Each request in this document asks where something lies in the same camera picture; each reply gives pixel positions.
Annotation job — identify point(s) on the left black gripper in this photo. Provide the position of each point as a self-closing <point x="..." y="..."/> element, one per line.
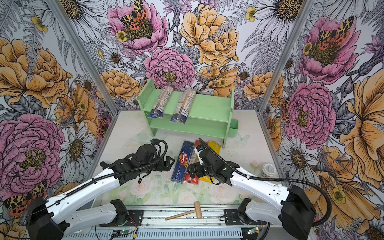
<point x="167" y="167"/>

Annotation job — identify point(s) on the blue Barilla spaghetti bag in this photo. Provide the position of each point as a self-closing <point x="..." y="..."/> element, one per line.
<point x="182" y="163"/>

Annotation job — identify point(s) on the yellow spaghetti bag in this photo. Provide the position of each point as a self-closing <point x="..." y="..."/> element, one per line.
<point x="216" y="147"/>

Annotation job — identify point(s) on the red-ended clear spaghetti bag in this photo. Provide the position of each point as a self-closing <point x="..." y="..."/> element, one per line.
<point x="194" y="159"/>

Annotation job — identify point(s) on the clear spaghetti bag white label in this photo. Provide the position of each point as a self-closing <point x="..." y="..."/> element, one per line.
<point x="184" y="105"/>

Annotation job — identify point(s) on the clear spaghetti bag dark end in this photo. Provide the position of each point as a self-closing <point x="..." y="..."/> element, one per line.
<point x="163" y="98"/>

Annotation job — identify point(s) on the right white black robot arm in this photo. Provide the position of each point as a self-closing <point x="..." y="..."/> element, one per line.
<point x="287" y="207"/>

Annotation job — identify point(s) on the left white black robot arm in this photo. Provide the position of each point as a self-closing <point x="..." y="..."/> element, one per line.
<point x="61" y="215"/>

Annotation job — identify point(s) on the green wooden two-tier shelf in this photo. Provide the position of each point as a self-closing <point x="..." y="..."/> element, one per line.
<point x="209" y="116"/>

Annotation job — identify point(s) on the small wooden mallet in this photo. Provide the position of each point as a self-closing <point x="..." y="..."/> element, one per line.
<point x="197" y="210"/>

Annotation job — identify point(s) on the clear tape roll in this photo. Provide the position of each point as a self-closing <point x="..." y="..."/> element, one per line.
<point x="269" y="171"/>

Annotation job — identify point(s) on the black handheld remote device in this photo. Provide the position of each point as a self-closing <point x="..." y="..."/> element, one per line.
<point x="105" y="166"/>

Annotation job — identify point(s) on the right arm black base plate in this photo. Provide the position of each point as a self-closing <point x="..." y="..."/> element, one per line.
<point x="232" y="217"/>

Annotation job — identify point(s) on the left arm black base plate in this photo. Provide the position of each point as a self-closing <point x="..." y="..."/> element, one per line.
<point x="133" y="218"/>

